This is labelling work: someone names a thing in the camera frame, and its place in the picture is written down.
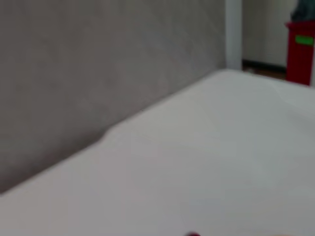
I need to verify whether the grey fabric partition panel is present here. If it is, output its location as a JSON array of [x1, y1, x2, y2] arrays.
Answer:
[[0, 0, 227, 195]]

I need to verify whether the red bin with green label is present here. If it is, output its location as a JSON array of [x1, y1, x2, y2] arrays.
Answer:
[[284, 21, 315, 87]]

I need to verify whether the dark teal bag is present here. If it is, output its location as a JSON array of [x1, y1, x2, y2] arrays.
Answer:
[[290, 0, 315, 24]]

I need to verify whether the white partition post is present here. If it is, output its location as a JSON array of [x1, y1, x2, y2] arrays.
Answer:
[[225, 0, 244, 71]]

